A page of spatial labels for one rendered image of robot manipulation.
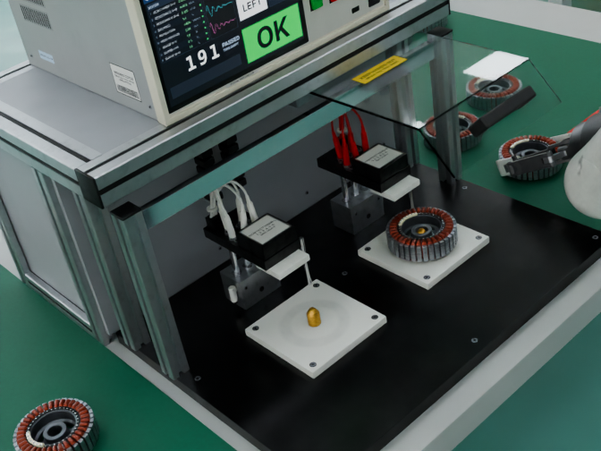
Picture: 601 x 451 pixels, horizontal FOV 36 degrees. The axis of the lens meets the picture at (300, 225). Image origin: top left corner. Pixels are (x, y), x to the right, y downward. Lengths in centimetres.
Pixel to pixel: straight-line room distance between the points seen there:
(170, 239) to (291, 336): 26
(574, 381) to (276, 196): 106
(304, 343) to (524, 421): 103
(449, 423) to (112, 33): 68
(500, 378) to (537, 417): 98
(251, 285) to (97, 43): 43
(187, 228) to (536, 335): 56
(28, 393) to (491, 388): 68
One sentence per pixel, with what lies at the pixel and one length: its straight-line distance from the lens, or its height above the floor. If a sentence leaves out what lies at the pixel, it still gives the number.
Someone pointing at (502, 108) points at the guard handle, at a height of 106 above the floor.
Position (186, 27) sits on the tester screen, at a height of 123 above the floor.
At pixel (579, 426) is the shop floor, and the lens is 226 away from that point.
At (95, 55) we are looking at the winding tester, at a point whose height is 118.
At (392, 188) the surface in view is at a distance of 145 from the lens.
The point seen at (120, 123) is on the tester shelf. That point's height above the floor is 111.
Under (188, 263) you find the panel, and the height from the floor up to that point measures 81.
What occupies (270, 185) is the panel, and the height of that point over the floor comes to 85.
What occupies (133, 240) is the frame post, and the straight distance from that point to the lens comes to 120.
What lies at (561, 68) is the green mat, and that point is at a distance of 207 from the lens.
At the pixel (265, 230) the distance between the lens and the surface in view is 133.
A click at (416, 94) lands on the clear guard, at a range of 131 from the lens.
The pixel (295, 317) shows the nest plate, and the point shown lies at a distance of 138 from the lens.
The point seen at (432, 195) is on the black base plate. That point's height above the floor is 77.
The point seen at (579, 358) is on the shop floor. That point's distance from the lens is 242.
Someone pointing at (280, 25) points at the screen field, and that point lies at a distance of 132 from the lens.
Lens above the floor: 166
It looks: 34 degrees down
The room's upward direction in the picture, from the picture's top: 11 degrees counter-clockwise
